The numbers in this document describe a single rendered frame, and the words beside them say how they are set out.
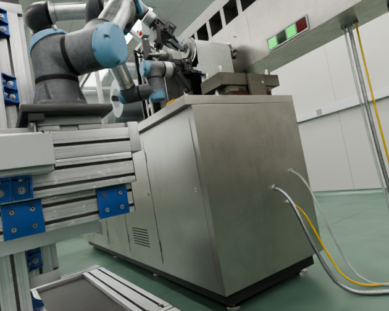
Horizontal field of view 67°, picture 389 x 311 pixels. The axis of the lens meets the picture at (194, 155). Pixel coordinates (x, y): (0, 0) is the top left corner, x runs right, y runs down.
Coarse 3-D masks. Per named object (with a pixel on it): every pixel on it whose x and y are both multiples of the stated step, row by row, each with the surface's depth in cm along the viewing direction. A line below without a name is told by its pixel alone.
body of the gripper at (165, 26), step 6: (156, 18) 152; (162, 18) 156; (156, 24) 154; (162, 24) 156; (168, 24) 155; (162, 30) 153; (168, 30) 156; (174, 30) 158; (162, 36) 156; (168, 36) 155
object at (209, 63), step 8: (200, 56) 157; (208, 56) 160; (216, 56) 163; (200, 64) 157; (208, 64) 160; (216, 64) 163; (224, 64) 166; (232, 64) 169; (208, 72) 159; (216, 72) 162
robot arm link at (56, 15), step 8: (32, 8) 127; (40, 8) 127; (48, 8) 127; (56, 8) 129; (64, 8) 129; (72, 8) 130; (80, 8) 130; (24, 16) 130; (32, 16) 128; (40, 16) 128; (48, 16) 128; (56, 16) 130; (64, 16) 130; (72, 16) 131; (80, 16) 132; (32, 24) 130; (40, 24) 131; (48, 24) 132
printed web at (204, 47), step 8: (200, 40) 162; (200, 48) 158; (208, 48) 161; (216, 48) 164; (224, 48) 168; (176, 56) 178; (224, 56) 167; (192, 64) 169; (168, 80) 190; (176, 80) 193; (168, 88) 189; (176, 88) 192; (168, 96) 188; (176, 96) 191
